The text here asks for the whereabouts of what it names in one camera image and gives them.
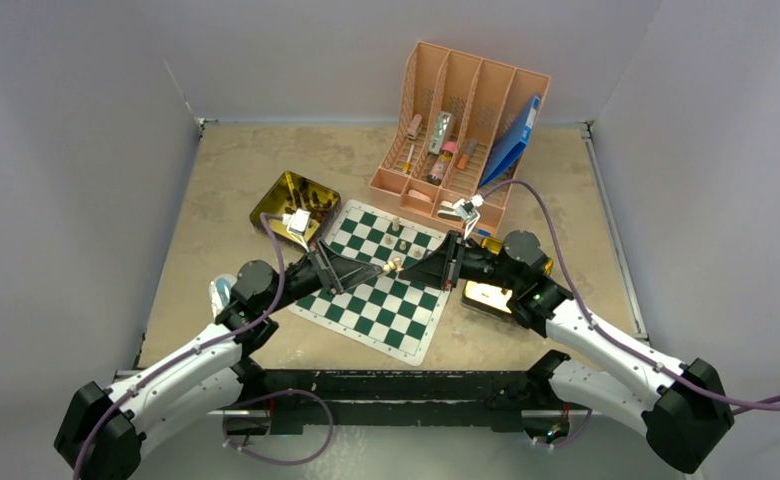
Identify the green white chess board mat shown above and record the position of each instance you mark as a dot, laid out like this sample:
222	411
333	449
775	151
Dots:
397	318

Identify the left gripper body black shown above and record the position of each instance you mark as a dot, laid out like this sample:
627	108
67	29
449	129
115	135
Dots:
309	277

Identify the blue folder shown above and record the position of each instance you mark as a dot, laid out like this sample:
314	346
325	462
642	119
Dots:
511	145

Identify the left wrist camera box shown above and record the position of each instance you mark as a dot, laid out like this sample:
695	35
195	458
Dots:
297	225

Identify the pink capped bottle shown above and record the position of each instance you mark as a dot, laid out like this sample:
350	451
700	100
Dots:
444	159

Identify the white blue round disc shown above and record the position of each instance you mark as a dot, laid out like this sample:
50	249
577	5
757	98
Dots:
219	292

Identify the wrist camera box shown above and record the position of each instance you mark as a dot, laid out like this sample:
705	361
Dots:
297	225
468	211

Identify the grey box in organizer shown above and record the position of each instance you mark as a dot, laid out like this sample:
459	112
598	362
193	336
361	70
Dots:
442	131

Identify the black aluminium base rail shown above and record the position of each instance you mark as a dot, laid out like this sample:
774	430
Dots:
493	399

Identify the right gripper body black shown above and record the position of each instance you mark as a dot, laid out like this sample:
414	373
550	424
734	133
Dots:
479	265

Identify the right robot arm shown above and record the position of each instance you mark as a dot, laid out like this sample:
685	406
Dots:
675	405

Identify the gold tin with dark pieces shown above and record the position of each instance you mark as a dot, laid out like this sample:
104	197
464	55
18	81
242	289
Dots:
292	191

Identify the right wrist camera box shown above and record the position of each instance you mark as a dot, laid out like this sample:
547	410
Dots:
468	211

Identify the white bishop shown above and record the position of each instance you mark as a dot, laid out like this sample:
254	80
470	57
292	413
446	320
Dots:
393	265

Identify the gold tin with white pieces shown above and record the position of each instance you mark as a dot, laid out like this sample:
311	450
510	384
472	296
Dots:
490	300

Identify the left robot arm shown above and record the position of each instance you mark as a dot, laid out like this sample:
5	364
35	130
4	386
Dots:
107	431

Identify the white stapler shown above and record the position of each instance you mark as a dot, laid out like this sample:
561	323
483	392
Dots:
446	211

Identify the pink desk organizer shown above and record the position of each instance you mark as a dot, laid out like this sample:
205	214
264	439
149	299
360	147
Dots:
485	96

